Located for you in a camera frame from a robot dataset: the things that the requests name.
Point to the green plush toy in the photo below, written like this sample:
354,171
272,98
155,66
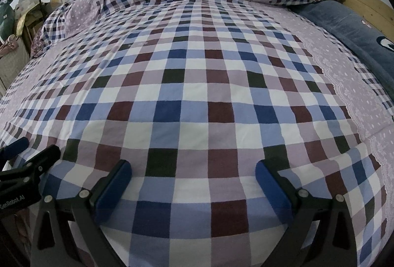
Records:
6,17

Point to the yellow cloth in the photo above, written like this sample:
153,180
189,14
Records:
21,23

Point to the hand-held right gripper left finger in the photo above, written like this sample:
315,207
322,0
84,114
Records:
112,190

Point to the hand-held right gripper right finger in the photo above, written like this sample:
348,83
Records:
272,193

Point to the blue-grey plush blanket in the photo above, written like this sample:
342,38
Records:
338,20

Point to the pink bag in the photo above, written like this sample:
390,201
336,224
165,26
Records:
8,46

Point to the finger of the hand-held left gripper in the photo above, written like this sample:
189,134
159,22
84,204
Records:
15,146
44,159

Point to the grey storage cabinet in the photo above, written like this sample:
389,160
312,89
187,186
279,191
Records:
14,69

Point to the wooden crate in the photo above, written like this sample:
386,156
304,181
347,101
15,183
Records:
32,26

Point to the checked bed sheet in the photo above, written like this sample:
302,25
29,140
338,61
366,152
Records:
200,100

